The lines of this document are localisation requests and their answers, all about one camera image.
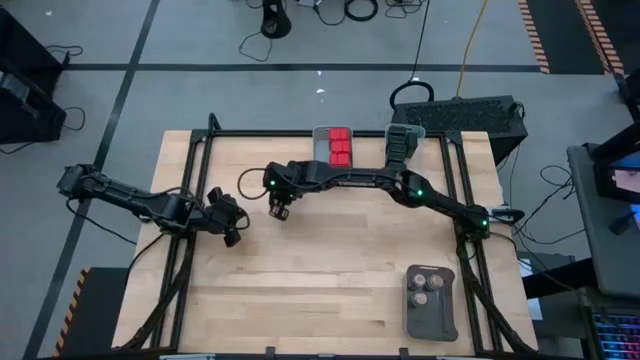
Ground white plastic bin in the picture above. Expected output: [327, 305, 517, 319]
[312, 124, 355, 169]

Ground clear plastic bin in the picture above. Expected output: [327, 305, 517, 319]
[383, 123, 427, 174]

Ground black mat, orange stripes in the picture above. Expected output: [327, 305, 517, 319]
[53, 267, 131, 357]
[517, 0, 626, 76]

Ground black stand base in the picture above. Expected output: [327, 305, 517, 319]
[260, 0, 293, 40]

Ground black computer case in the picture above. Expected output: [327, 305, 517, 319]
[389, 94, 529, 166]

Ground dark grey plastic bin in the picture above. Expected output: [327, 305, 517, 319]
[401, 263, 460, 343]

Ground black equipment case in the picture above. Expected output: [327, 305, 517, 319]
[0, 7, 65, 81]
[0, 69, 68, 146]

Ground black power adapter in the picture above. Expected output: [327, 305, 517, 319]
[489, 207, 526, 225]

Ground grey desk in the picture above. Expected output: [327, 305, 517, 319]
[566, 142, 640, 301]

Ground black monitor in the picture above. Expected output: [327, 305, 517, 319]
[592, 122, 640, 204]

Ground rainbow backlit keyboard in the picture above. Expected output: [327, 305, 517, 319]
[589, 312, 640, 360]

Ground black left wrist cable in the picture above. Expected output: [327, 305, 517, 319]
[233, 205, 251, 232]

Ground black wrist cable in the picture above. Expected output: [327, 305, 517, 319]
[236, 167, 271, 201]
[233, 205, 251, 232]

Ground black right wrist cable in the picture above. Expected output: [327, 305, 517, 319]
[236, 167, 271, 201]

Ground black metal table frame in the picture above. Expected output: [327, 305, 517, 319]
[112, 112, 539, 354]

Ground thin black floor cable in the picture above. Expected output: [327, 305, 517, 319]
[237, 30, 275, 64]

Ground black cable with coil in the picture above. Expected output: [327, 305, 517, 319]
[388, 0, 436, 111]

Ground black coiled floor cable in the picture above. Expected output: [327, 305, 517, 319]
[343, 0, 380, 23]

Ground yellow cable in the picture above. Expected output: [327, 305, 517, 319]
[452, 0, 490, 101]

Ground black desk cable bundle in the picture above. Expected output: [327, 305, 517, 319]
[509, 164, 587, 247]

